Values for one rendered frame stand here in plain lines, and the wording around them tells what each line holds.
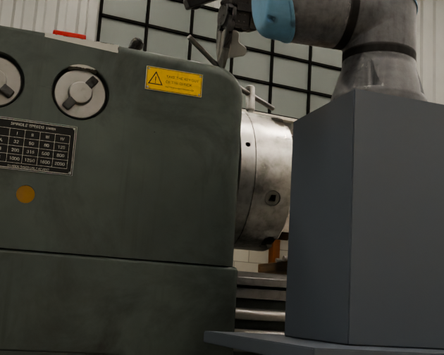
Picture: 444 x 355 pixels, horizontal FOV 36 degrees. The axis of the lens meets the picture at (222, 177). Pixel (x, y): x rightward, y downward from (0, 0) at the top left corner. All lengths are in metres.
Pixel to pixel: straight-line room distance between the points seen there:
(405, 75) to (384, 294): 0.34
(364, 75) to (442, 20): 10.63
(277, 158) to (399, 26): 0.47
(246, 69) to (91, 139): 8.15
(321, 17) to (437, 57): 10.28
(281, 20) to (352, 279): 0.40
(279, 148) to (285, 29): 0.45
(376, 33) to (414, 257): 0.35
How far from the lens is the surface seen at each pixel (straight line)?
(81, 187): 1.24
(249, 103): 1.66
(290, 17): 1.07
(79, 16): 8.81
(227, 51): 1.56
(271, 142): 1.48
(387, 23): 1.11
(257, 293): 1.42
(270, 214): 1.47
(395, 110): 1.01
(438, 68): 11.29
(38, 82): 1.28
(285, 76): 9.63
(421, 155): 1.02
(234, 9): 1.57
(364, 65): 1.08
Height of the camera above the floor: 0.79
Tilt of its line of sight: 11 degrees up
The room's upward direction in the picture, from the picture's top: 4 degrees clockwise
